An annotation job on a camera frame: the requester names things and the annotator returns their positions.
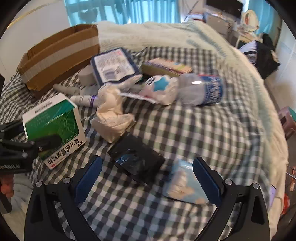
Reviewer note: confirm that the pile of dark clothes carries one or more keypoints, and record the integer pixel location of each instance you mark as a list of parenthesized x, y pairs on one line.
[(266, 55)]

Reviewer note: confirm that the pink stool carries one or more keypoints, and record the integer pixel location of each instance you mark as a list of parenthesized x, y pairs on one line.
[(288, 118)]

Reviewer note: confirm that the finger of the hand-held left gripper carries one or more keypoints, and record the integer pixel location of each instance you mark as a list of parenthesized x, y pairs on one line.
[(49, 141), (12, 128)]

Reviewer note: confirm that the white tape roll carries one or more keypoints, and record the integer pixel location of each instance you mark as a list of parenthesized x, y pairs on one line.
[(85, 75)]

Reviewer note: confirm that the brown cardboard box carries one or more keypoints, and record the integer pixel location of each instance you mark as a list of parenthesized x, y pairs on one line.
[(57, 53)]

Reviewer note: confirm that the blue and white tissue pack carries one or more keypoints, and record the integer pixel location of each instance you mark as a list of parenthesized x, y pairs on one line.
[(113, 64)]

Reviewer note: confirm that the blue curtain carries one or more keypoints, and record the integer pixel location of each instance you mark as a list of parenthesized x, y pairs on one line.
[(138, 10)]

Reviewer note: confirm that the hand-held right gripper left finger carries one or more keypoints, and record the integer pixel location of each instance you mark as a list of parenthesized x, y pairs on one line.
[(89, 178)]

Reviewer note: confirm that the black packet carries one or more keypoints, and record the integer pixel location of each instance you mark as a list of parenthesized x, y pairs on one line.
[(138, 160)]

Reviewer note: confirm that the white tube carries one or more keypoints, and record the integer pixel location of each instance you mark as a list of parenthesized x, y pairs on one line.
[(81, 99)]

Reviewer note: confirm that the white toothbrush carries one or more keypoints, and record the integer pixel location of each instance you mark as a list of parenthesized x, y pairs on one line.
[(64, 89)]

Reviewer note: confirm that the black monitor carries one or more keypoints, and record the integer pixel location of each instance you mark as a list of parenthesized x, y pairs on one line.
[(222, 7)]

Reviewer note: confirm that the clear floss jar blue label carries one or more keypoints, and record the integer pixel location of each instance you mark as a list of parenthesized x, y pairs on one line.
[(212, 90)]

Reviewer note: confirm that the cream knitted blanket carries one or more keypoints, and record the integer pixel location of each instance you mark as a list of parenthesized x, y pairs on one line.
[(161, 34)]

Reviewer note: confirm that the checked bed sheet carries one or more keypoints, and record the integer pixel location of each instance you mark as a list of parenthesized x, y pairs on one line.
[(185, 129)]

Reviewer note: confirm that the round white mirror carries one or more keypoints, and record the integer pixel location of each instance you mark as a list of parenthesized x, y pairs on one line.
[(253, 19)]

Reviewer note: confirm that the light blue tissue packet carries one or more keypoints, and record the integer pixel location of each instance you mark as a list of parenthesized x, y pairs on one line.
[(180, 180)]

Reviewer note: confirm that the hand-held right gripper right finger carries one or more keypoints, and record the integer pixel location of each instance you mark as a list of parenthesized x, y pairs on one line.
[(205, 180)]

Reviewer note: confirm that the beige and maroon medicine box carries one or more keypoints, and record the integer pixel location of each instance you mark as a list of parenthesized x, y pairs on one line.
[(166, 66)]

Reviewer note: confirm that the white plush toy blue star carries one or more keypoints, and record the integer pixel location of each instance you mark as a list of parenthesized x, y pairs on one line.
[(166, 90)]

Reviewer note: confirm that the crumpled cream plastic bag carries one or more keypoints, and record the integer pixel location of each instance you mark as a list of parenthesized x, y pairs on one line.
[(108, 99)]

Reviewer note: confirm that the green and white medicine box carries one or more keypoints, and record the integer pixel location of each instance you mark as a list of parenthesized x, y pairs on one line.
[(46, 111)]

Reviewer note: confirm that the person's left hand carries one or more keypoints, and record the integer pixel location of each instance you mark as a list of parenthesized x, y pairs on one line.
[(5, 184)]

